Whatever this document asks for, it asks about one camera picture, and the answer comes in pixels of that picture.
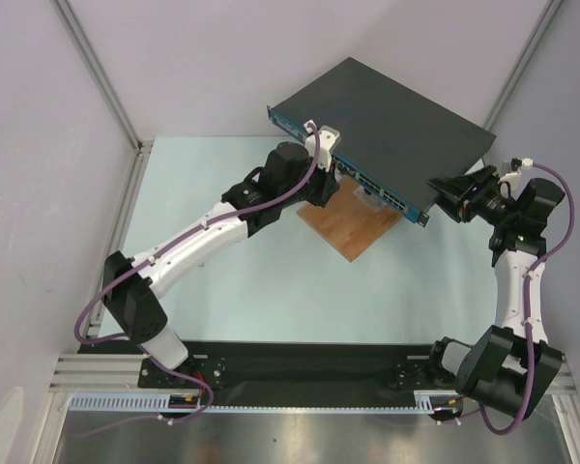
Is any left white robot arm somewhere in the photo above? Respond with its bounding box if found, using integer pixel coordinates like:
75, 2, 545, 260
102, 130, 339, 387

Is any slotted cable duct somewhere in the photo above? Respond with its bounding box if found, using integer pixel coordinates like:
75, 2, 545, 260
69, 391, 462, 417

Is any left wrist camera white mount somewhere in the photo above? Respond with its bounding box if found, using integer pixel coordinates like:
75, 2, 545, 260
304, 120, 341, 172

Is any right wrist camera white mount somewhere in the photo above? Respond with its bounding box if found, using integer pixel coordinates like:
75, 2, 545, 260
500, 158, 534, 189

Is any aluminium frame post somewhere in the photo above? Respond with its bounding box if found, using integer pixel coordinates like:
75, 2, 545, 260
482, 0, 566, 131
47, 0, 152, 156

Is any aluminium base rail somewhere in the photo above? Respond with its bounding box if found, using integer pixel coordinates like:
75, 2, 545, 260
47, 352, 146, 393

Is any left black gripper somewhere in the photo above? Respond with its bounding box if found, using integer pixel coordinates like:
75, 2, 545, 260
278, 150, 338, 208

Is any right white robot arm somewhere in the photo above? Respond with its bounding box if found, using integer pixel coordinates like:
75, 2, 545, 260
425, 159, 570, 424

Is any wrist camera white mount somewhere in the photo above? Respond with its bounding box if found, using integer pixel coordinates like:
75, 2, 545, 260
500, 158, 534, 189
304, 120, 341, 172

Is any black network switch blue front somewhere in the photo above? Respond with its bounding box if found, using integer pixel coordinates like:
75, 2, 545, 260
268, 57, 496, 226

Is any right aluminium frame post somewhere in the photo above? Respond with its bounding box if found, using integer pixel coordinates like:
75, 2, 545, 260
482, 0, 566, 131

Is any left aluminium frame post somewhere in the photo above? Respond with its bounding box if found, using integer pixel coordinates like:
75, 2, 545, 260
47, 0, 152, 156

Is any wooden board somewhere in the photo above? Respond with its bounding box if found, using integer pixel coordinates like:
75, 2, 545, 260
298, 177, 403, 262

